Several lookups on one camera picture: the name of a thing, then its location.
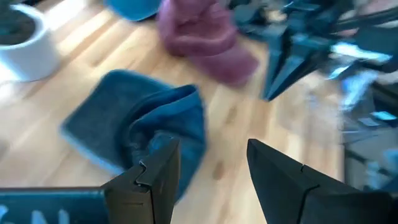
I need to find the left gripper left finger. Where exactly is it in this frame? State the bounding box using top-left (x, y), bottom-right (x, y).
top-left (102, 138), bottom-right (182, 224)

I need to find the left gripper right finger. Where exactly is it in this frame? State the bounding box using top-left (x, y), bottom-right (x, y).
top-left (247, 139), bottom-right (394, 224)

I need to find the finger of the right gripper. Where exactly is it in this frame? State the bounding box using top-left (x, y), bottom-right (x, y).
top-left (270, 46), bottom-right (329, 100)
top-left (262, 34), bottom-right (292, 100)

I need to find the maroon baseball cap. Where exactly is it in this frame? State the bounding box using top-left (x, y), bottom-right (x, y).
top-left (157, 0), bottom-right (259, 88)

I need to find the blue denim baseball cap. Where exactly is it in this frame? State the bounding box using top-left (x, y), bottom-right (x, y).
top-left (60, 70), bottom-right (208, 200)
top-left (104, 0), bottom-right (162, 22)

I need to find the white round plant pot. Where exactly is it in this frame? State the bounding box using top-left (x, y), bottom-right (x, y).
top-left (0, 2), bottom-right (62, 82)

